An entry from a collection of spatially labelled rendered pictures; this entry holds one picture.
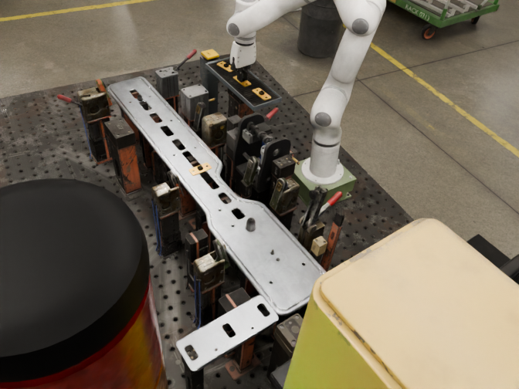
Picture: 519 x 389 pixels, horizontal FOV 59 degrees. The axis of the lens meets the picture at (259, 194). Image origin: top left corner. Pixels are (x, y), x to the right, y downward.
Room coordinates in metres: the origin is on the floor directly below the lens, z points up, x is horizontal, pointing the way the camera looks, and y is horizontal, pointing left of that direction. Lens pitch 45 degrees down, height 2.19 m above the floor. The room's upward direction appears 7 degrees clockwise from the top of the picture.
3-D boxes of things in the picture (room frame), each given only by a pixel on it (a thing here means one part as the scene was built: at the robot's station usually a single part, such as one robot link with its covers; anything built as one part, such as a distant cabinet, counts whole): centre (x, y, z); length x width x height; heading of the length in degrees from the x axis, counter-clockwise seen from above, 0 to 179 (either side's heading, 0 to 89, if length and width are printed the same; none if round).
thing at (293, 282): (1.28, 0.25, 1.00); 1.38 x 0.22 x 0.02; 40
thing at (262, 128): (1.33, 0.01, 0.94); 0.18 x 0.13 x 0.49; 40
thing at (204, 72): (1.86, 0.29, 0.92); 0.08 x 0.08 x 0.44; 40
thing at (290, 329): (0.62, -0.14, 0.88); 0.08 x 0.08 x 0.36; 40
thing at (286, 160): (1.24, -0.07, 0.91); 0.07 x 0.05 x 0.42; 130
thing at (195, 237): (0.95, 0.19, 0.84); 0.11 x 0.08 x 0.29; 130
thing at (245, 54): (1.67, 0.13, 1.29); 0.10 x 0.07 x 0.11; 133
